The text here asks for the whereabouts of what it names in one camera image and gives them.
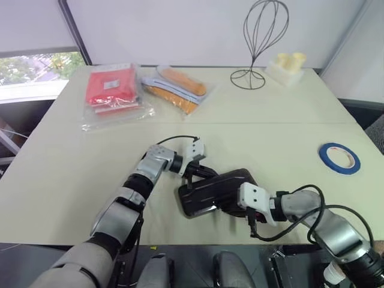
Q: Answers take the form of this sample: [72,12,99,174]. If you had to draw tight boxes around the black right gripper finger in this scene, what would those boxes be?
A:
[220,206,248,218]

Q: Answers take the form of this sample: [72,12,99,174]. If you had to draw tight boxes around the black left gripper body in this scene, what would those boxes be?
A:
[185,155,209,178]

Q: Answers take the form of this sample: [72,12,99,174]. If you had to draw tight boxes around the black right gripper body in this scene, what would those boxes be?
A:
[246,208,269,224]

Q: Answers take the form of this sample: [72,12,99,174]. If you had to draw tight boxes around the blue masking tape roll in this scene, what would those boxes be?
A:
[318,142,362,176]

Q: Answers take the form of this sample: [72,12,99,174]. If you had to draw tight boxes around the dark grey rounded shape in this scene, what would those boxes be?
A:
[212,251,256,288]
[140,253,175,288]

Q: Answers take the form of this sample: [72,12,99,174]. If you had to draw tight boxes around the orange items in plastic bag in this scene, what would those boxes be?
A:
[139,64,218,121]

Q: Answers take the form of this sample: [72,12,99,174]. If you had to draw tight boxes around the red packet in plastic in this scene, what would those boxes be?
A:
[80,62,157,133]

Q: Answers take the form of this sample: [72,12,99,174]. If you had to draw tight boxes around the white cylindrical cup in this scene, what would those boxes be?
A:
[323,260,346,284]

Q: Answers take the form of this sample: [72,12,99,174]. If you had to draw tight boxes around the red folded garment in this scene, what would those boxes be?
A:
[85,63,142,115]

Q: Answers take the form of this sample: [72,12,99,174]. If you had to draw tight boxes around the white foam holder block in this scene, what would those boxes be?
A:
[263,58,304,88]

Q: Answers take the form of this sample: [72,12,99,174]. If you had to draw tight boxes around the grey fabric chair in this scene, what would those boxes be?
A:
[364,115,384,155]

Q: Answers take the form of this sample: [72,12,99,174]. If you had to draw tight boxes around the window pane with trees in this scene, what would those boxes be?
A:
[0,50,85,88]

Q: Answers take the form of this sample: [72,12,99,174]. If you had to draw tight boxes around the white roller blind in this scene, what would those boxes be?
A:
[0,0,76,58]

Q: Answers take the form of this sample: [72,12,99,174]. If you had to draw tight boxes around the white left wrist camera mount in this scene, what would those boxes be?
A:
[179,141,207,178]

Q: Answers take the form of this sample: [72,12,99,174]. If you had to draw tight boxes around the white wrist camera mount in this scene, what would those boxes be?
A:
[179,141,207,178]
[238,182,286,226]

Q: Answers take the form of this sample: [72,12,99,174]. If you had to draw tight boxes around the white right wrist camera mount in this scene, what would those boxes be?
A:
[238,182,286,226]

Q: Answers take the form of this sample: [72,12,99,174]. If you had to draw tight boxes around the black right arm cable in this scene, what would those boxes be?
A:
[248,184,376,244]

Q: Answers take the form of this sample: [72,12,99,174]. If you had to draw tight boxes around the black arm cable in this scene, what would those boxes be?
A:
[155,134,201,146]
[248,184,376,244]

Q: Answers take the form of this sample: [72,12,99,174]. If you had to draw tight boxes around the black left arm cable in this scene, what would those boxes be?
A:
[155,134,201,146]

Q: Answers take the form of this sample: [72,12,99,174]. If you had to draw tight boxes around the black wire hat stand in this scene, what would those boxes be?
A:
[230,0,290,90]

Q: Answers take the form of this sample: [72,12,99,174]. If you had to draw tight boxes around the black window frame post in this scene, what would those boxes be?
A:
[58,0,92,66]

